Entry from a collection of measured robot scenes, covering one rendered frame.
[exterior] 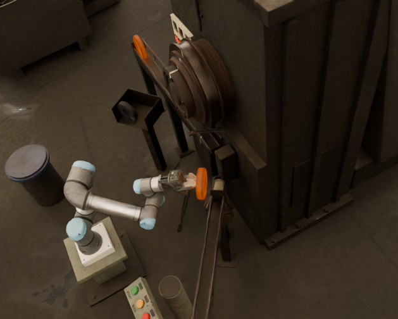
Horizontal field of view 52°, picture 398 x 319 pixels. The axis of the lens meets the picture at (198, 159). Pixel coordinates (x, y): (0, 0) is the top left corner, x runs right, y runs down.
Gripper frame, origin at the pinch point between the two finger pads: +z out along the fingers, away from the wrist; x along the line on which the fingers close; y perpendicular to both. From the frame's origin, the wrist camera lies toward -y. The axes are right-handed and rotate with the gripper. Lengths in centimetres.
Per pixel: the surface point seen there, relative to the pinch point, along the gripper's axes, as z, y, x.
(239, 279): -10, -93, -13
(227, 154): 6.0, -14.6, 26.4
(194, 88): 4.6, 29.4, 32.8
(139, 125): -61, -17, 64
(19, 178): -147, -14, 31
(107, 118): -134, -61, 125
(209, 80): 13.1, 31.3, 34.0
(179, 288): -22, -36, -39
